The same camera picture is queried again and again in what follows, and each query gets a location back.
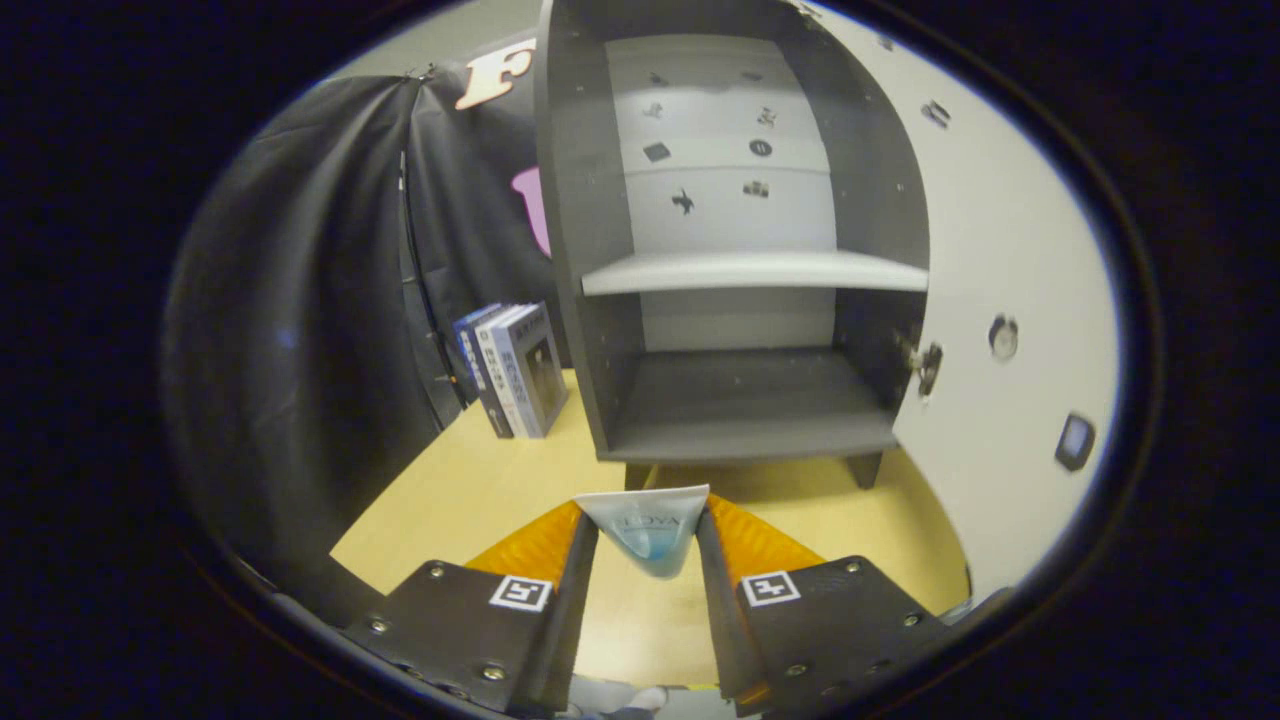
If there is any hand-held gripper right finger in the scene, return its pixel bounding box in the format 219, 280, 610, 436
695, 495, 951, 716

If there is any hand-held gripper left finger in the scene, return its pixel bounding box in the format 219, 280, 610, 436
340, 500, 601, 716

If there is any white and blue tube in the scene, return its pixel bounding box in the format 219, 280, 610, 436
575, 485, 711, 580

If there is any white cabinet door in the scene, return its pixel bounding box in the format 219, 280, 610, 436
795, 0, 1121, 606

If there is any dark grey cabinet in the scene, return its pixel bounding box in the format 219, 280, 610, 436
533, 0, 931, 491

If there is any grey book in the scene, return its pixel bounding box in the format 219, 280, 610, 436
495, 303, 569, 439

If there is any white book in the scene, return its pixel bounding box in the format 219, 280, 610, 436
475, 305, 526, 439

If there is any white cabinet shelf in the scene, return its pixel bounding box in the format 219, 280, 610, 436
581, 250, 929, 297

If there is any black backdrop cloth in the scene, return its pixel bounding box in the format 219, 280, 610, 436
165, 35, 571, 601

